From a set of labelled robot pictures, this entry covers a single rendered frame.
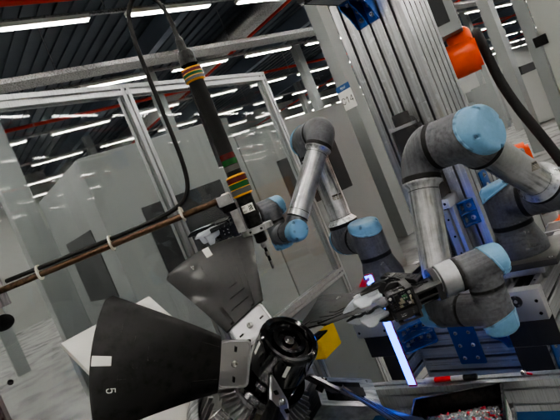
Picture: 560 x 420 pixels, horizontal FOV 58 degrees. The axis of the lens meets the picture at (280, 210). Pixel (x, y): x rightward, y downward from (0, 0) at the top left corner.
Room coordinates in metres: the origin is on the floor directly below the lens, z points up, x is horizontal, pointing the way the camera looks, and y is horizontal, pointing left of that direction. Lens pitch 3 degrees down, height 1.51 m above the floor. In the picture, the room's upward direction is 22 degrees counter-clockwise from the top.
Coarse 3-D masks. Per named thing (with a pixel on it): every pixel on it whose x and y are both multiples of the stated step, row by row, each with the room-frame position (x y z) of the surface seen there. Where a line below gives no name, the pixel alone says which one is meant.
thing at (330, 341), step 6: (330, 324) 1.50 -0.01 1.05; (330, 330) 1.49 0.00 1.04; (336, 330) 1.51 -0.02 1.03; (324, 336) 1.46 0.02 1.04; (330, 336) 1.48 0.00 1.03; (336, 336) 1.50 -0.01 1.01; (318, 342) 1.44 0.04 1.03; (324, 342) 1.45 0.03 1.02; (330, 342) 1.47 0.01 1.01; (336, 342) 1.49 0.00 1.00; (318, 348) 1.44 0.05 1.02; (324, 348) 1.44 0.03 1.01; (330, 348) 1.46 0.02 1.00; (318, 354) 1.45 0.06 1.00; (324, 354) 1.43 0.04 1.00
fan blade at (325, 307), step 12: (324, 300) 1.26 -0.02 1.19; (336, 300) 1.24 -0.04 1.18; (348, 300) 1.21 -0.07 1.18; (384, 300) 1.18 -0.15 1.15; (312, 312) 1.20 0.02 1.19; (324, 312) 1.15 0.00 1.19; (336, 312) 1.12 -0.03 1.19; (360, 312) 1.09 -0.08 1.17; (312, 324) 1.08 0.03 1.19; (324, 324) 1.05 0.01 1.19
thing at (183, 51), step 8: (176, 40) 1.05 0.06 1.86; (184, 48) 1.05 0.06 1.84; (184, 56) 1.04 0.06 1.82; (192, 56) 1.05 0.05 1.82; (184, 64) 1.04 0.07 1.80; (192, 64) 1.07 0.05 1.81; (240, 200) 1.04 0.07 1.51; (248, 200) 1.04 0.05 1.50; (240, 208) 1.05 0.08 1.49; (248, 208) 1.04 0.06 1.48; (256, 208) 1.05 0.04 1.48; (248, 216) 1.04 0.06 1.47; (256, 216) 1.04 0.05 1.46; (248, 224) 1.05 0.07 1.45; (256, 224) 1.04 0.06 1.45; (264, 232) 1.05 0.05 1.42; (256, 240) 1.05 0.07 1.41; (264, 240) 1.04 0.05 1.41
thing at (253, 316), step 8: (248, 312) 1.05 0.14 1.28; (256, 312) 1.05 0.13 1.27; (264, 312) 1.04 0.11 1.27; (240, 320) 1.05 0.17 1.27; (248, 320) 1.05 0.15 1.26; (256, 320) 1.04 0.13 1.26; (264, 320) 1.03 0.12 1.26; (232, 328) 1.05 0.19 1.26; (240, 328) 1.04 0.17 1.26; (248, 328) 1.03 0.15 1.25; (256, 328) 1.03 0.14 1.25; (232, 336) 1.04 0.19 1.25; (248, 336) 1.02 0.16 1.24; (256, 336) 1.02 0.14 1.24
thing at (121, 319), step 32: (128, 320) 0.88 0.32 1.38; (160, 320) 0.90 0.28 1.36; (96, 352) 0.84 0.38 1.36; (128, 352) 0.86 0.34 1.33; (160, 352) 0.88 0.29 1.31; (192, 352) 0.90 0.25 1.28; (96, 384) 0.82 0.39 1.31; (128, 384) 0.84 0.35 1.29; (160, 384) 0.87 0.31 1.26; (192, 384) 0.89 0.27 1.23; (96, 416) 0.80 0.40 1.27; (128, 416) 0.83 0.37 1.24
